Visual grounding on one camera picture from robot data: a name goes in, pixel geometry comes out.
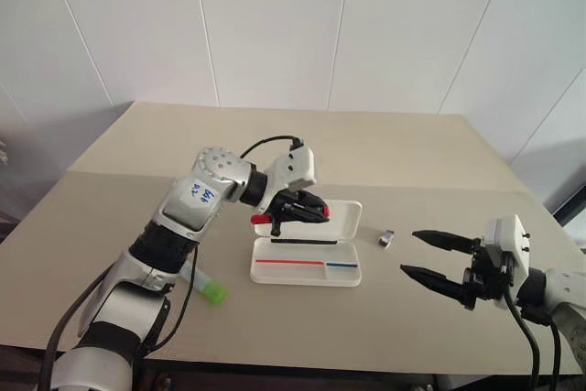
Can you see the dark furniture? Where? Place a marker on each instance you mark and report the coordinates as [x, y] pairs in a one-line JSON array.
[[9, 189]]

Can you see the white label blue handwriting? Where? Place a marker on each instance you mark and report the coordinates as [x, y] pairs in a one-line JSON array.
[[200, 192]]

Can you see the white pencil case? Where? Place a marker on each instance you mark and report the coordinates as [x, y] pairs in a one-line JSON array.
[[297, 274]]

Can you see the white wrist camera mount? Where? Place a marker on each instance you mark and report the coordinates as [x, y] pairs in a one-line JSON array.
[[300, 166], [513, 244]]

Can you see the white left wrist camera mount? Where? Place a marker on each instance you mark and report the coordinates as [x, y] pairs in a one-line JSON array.
[[300, 166]]

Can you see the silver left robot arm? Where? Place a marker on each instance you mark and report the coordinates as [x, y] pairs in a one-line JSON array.
[[183, 221]]

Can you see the red marker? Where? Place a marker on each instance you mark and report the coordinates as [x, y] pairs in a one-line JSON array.
[[260, 219]]

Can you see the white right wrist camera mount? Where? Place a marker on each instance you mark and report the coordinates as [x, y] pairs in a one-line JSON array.
[[513, 244]]

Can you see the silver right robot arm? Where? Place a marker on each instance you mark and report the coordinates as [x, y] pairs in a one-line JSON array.
[[565, 295]]

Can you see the green capped marker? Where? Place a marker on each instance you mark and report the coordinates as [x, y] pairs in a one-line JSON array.
[[213, 292]]

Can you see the black window frame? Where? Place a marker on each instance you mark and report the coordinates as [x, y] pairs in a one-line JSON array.
[[572, 212]]

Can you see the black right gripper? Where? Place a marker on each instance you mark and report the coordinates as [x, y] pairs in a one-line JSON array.
[[485, 276]]

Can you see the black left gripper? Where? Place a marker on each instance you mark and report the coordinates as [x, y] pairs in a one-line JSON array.
[[280, 205]]

